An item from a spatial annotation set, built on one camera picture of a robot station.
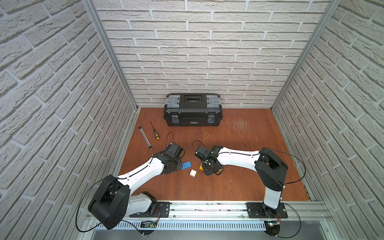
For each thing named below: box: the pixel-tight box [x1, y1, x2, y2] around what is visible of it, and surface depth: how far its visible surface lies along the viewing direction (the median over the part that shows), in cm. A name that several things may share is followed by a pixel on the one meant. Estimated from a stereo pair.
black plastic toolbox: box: [163, 92, 223, 127], surface depth 100 cm
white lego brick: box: [189, 169, 197, 178], surface depth 87 cm
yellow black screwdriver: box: [150, 121, 160, 140], surface depth 102 cm
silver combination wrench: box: [137, 125, 154, 150], surface depth 102 cm
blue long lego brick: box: [181, 161, 192, 170], surface depth 89 cm
